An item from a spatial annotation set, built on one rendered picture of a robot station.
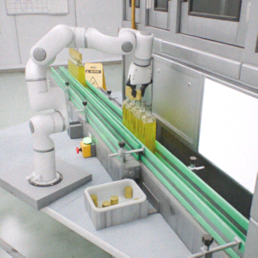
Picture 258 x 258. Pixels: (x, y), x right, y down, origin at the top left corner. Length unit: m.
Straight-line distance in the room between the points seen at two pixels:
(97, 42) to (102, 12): 6.16
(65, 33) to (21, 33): 5.90
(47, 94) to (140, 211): 0.62
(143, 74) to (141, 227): 0.65
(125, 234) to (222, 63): 0.72
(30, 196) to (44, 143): 0.23
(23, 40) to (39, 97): 5.85
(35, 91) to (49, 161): 0.31
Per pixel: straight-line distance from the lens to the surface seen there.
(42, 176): 1.58
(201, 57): 1.34
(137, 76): 1.52
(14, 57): 7.34
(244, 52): 1.19
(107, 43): 1.40
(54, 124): 1.50
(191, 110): 1.43
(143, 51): 1.46
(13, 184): 1.63
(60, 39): 1.39
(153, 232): 1.37
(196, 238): 1.22
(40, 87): 1.48
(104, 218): 1.35
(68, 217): 1.45
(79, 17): 7.45
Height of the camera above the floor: 1.62
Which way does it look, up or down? 23 degrees down
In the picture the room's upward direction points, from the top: straight up
